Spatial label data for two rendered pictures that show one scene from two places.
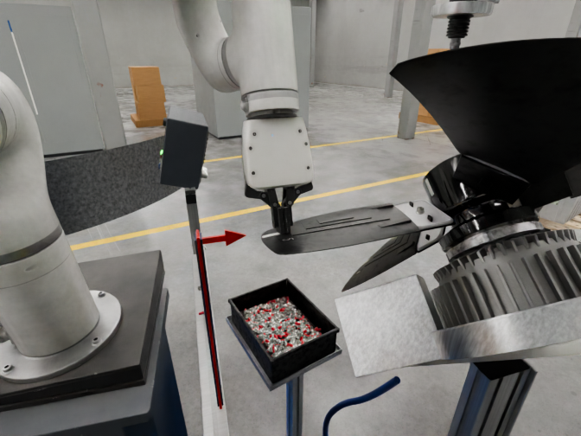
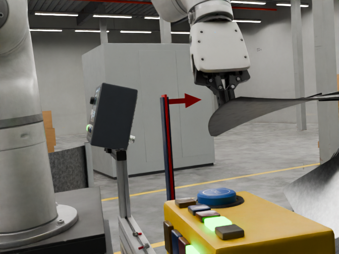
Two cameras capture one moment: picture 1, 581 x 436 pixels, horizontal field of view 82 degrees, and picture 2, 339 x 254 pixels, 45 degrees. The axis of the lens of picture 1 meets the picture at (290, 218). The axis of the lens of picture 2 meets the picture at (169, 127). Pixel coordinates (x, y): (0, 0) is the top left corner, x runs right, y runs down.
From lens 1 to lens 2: 0.36 m
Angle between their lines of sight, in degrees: 22
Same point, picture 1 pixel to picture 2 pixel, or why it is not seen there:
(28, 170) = (26, 69)
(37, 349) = (12, 222)
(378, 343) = (332, 212)
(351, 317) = (300, 197)
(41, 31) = not seen: outside the picture
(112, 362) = (78, 234)
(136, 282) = (82, 201)
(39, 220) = (35, 99)
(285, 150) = (226, 43)
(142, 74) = not seen: hidden behind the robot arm
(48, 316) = (27, 186)
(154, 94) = not seen: hidden behind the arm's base
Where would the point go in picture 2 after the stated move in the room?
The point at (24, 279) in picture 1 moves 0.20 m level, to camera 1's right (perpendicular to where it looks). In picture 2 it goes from (18, 144) to (141, 137)
